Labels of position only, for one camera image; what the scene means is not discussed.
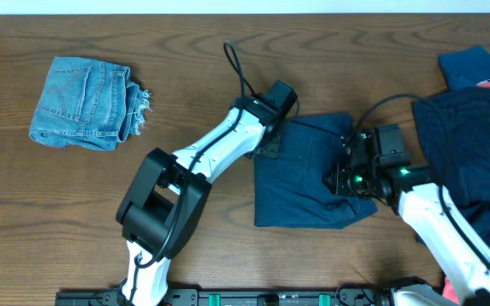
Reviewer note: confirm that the folded light blue denim shorts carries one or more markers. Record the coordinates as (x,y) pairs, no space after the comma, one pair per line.
(90,103)

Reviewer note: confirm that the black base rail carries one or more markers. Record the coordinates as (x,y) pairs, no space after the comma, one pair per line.
(345,295)

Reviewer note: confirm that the dark navy shorts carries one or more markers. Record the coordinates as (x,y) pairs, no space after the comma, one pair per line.
(288,189)

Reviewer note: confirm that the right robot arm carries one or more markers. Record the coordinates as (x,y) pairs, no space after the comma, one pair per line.
(376,165)

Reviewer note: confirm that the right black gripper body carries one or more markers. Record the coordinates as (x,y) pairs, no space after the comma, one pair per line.
(356,181)

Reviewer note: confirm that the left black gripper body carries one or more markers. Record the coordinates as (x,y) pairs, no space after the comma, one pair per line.
(271,147)

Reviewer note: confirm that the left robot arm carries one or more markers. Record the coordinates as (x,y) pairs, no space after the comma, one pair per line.
(162,206)

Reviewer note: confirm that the blue t-shirt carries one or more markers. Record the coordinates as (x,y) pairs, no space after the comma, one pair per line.
(466,69)

